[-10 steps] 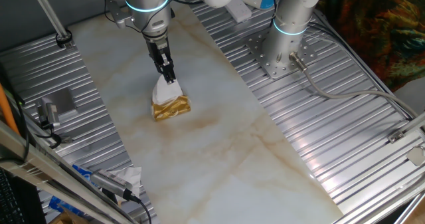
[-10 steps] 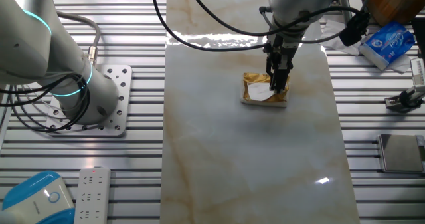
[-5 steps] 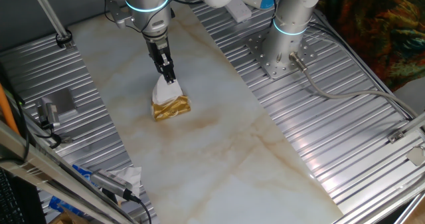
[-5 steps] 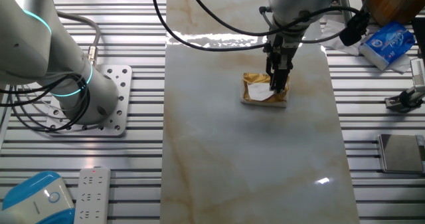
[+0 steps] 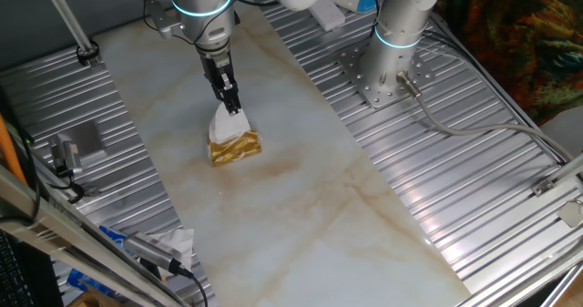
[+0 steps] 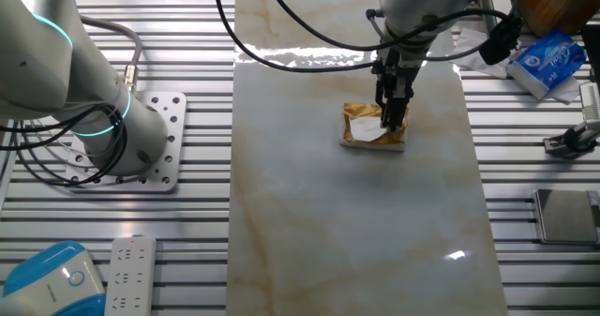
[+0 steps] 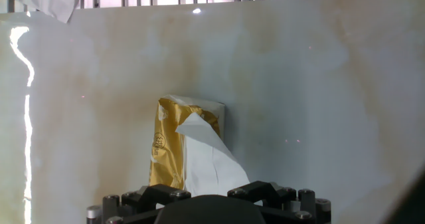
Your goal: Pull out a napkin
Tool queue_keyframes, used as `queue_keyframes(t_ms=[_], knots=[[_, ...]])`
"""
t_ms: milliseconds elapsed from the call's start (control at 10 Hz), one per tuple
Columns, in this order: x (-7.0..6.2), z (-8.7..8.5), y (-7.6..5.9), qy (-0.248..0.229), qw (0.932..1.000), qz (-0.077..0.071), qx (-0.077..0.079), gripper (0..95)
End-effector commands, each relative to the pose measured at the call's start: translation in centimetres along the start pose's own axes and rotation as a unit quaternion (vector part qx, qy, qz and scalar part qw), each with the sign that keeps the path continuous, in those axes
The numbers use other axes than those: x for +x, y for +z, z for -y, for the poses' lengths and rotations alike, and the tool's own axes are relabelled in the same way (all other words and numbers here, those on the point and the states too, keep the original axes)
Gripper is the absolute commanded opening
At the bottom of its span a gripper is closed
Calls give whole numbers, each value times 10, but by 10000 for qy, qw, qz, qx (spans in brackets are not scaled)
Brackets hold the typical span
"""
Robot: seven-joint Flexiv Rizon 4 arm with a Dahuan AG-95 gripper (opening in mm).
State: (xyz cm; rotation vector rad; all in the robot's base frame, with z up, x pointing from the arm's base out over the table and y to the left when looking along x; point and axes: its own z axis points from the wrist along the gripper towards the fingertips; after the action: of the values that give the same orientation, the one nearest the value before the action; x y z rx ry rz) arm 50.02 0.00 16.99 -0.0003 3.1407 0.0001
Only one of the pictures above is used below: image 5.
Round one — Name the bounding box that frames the silver finned camera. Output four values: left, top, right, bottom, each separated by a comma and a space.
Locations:
121, 232, 195, 279

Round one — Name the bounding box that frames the aluminium post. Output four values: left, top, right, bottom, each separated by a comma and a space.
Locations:
38, 0, 99, 67

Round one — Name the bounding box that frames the white power strip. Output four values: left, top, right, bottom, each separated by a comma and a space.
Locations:
308, 0, 346, 32

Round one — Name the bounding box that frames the thick grey cable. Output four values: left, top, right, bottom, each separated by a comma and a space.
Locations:
395, 69, 576, 163

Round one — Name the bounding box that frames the white paper napkin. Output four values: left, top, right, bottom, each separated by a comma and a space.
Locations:
208, 102, 252, 145

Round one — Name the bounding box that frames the aluminium frame beam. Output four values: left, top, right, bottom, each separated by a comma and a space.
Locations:
0, 165, 188, 307

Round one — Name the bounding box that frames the black camera cable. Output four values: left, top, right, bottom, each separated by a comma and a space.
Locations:
179, 265, 210, 307
45, 168, 87, 204

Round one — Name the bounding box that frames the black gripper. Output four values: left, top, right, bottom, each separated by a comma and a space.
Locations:
196, 45, 243, 117

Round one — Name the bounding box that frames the silver metal tube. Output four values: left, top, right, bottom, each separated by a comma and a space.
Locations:
539, 261, 583, 307

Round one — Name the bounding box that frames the blue tissue pack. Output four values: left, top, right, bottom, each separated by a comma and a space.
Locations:
66, 224, 138, 297

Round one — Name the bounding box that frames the square grey metal plate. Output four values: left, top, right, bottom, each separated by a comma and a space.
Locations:
67, 120, 107, 161

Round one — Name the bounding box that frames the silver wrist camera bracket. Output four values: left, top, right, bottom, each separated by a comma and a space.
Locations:
144, 0, 184, 40

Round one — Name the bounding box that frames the gold tissue pack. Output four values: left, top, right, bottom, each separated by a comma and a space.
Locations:
207, 130, 263, 168

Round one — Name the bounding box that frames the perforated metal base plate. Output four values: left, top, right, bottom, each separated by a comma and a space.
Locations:
336, 40, 436, 110

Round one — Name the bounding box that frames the aluminium profile bar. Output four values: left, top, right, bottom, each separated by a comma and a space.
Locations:
541, 154, 583, 190

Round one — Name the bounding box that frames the black keyboard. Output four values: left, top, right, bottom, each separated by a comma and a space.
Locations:
0, 231, 65, 307

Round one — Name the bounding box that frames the orange pipe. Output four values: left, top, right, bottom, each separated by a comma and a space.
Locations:
0, 115, 27, 185

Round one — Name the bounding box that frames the small metal corner bracket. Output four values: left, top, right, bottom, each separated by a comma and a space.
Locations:
531, 177, 556, 198

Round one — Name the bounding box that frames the black post clamp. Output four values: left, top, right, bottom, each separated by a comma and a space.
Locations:
75, 39, 100, 67

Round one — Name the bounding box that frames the crumpled white tissue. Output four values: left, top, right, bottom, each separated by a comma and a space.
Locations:
148, 227, 196, 279

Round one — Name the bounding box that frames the colourful patterned cloth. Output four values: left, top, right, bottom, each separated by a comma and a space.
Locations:
436, 0, 583, 126

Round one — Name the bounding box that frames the brown cardboard box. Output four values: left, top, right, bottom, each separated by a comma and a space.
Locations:
67, 284, 124, 307

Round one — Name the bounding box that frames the grey metal clamp block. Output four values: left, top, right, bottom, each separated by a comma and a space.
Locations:
48, 132, 84, 179

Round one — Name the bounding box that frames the small metal tag plate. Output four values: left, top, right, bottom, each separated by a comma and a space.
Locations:
557, 199, 583, 229

